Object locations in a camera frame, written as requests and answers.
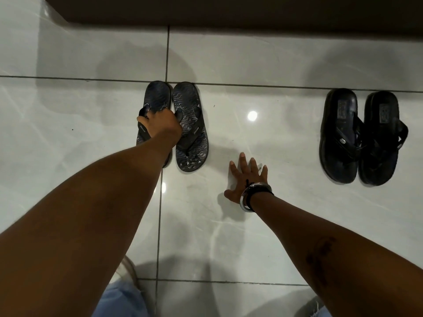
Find blue denim shorts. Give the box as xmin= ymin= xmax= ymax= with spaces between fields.
xmin=92 ymin=280 xmax=149 ymax=317

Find black wrist band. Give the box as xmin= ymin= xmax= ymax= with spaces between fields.
xmin=245 ymin=179 xmax=275 ymax=212

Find black flip-flop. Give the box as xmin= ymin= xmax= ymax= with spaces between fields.
xmin=319 ymin=88 xmax=365 ymax=184
xmin=358 ymin=91 xmax=409 ymax=186

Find silver bangle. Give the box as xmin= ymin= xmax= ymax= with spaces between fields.
xmin=239 ymin=183 xmax=265 ymax=213

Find person's right hand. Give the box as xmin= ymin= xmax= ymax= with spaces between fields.
xmin=224 ymin=152 xmax=269 ymax=204

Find person's left forearm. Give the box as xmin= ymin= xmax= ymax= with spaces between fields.
xmin=0 ymin=130 xmax=183 ymax=317

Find dark brown furniture base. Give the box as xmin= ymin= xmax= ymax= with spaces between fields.
xmin=42 ymin=0 xmax=423 ymax=36

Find person's left hand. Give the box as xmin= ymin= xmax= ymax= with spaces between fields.
xmin=137 ymin=109 xmax=183 ymax=140

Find grey patterned flip-flop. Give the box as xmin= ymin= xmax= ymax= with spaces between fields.
xmin=171 ymin=82 xmax=209 ymax=173
xmin=136 ymin=81 xmax=173 ymax=169

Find person's right forearm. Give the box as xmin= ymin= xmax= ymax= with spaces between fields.
xmin=250 ymin=192 xmax=423 ymax=317

